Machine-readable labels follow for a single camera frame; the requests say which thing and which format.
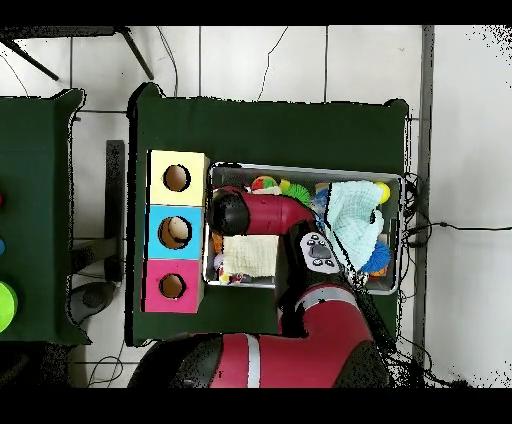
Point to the yellow ball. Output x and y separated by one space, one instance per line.
384 192

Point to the wooden box with three holes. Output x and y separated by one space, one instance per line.
160 240

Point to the blue spiky ball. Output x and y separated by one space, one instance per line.
378 256

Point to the dark green table cloth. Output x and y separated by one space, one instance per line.
32 200
260 132

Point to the multicolour spiky caterpillar toy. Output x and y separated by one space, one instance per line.
264 184

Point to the green spiky ball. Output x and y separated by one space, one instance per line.
300 194

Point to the mint green cloth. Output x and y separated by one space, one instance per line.
352 224

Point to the lime green bowl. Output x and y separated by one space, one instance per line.
6 306

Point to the grey foot pedal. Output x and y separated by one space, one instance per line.
94 298

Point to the yellow wooden block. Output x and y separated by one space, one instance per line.
284 184

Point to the colourful candy packet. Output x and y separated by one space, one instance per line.
232 278

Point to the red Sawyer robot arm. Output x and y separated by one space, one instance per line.
272 218

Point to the shallow mesh bin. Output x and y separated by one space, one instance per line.
352 176

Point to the cream waffle cloth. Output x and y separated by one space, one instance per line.
248 256

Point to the black tripod stand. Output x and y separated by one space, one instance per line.
136 52

